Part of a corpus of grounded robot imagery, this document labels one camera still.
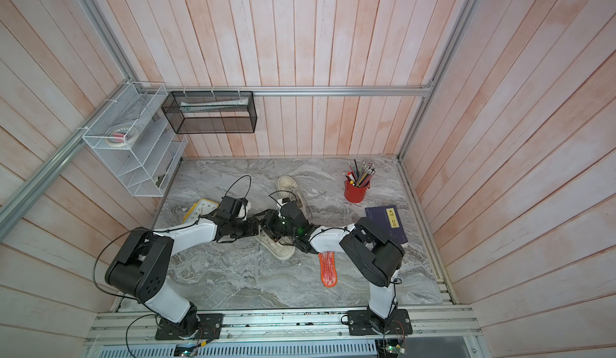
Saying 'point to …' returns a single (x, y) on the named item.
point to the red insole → (328, 271)
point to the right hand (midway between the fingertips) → (252, 220)
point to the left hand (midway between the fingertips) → (258, 233)
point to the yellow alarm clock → (200, 208)
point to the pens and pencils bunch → (360, 178)
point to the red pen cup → (354, 193)
